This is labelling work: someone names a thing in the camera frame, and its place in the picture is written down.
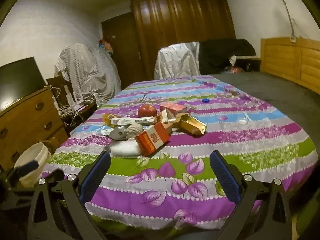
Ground wooden chest of drawers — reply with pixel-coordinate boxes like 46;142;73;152
0;86;70;172

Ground wall cable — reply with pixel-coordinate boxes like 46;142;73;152
268;0;297;42

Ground grey face mask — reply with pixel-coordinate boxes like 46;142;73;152
103;127;128;141

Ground white tissue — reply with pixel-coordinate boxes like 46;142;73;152
109;139;141;157

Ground torn beige cardboard box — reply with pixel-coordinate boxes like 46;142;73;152
156;111;181;131

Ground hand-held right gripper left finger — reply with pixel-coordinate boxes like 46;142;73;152
27;151;112;240

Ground dark wooden wardrobe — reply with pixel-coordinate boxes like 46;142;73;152
131;0;237;82

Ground colourful hanging items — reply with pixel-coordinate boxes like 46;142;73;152
98;38;113;53

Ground brown wooden door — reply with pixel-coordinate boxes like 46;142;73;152
101;12;141;90

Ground grey striped cloth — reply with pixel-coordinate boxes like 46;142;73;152
54;43;122;105

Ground gold cardboard box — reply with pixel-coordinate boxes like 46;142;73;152
179;115;207;136

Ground purple floral striped bedsheet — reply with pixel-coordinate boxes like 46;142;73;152
41;74;318;232

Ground white router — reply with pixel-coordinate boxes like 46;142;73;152
63;84;85;106

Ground paper ball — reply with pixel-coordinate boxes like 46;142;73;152
125;124;144;139

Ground white printed packaging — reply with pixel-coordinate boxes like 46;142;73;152
110;116;157;127

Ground pink cardboard box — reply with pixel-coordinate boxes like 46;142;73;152
160;102;188;117

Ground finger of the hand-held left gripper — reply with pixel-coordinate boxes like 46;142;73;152
10;161;40;180

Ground gold foil wrapper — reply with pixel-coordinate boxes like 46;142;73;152
103;113;120;125

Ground red apple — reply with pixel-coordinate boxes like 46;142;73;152
138;104;158;118

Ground white cable tangle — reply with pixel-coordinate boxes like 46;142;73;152
52;86;98;126

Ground white plastic bucket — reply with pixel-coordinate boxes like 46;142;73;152
14;142;52;188

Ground black flat screen television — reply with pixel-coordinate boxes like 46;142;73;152
0;57;47;111

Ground red and white box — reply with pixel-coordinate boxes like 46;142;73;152
134;122;171;156

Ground silver plastic bag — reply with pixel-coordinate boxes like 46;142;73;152
154;41;201;80

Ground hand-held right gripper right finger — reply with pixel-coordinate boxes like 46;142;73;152
209;150;293;240

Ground black clothing pile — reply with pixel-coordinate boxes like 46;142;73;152
199;39;257;76

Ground wooden bed headboard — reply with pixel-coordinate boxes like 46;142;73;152
259;37;320;96

